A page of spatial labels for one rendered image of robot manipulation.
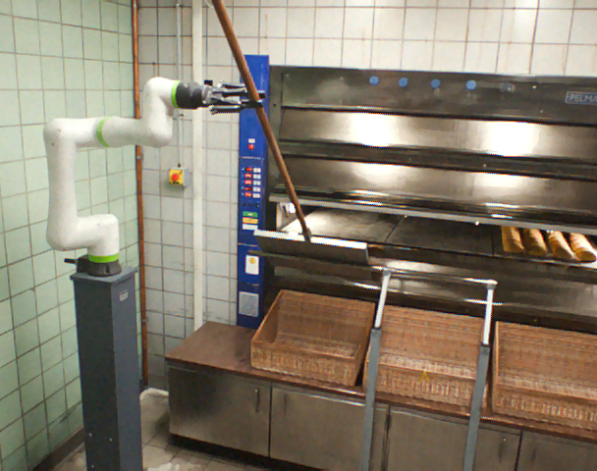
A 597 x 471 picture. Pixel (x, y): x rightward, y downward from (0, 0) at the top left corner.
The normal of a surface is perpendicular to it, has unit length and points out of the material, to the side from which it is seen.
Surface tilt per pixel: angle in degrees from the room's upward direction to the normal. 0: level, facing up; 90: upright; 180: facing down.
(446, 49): 90
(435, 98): 90
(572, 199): 70
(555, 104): 91
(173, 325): 90
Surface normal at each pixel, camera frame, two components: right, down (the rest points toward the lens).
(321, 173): -0.26, -0.11
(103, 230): 0.67, 0.18
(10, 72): 0.95, 0.12
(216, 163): -0.30, 0.24
